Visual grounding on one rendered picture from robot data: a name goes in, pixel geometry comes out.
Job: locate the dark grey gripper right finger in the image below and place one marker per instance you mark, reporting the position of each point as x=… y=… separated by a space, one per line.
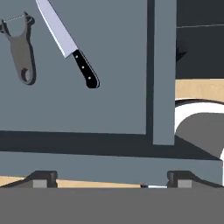
x=180 y=177

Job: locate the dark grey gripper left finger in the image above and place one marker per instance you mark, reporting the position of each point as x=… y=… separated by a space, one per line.
x=43 y=178

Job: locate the small white and dark item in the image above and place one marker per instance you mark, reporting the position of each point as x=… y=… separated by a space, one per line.
x=153 y=186

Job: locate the white and grey round object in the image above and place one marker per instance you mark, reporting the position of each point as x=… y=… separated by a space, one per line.
x=201 y=128

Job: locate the grey open drawer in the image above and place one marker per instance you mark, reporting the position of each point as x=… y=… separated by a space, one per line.
x=110 y=110

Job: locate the dark grey peeler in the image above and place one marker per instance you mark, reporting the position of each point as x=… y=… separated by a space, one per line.
x=22 y=52

